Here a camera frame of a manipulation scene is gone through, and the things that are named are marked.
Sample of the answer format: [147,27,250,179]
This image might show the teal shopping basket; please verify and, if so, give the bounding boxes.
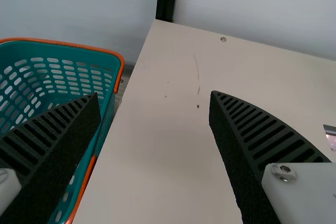
[0,37,125,224]

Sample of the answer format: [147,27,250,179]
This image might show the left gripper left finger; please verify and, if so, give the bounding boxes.
[0,92,101,224]

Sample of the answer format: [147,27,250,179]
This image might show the small square scanner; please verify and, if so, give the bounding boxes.
[322,123,336,154]

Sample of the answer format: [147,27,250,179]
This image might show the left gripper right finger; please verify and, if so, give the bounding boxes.
[208,90,336,224]

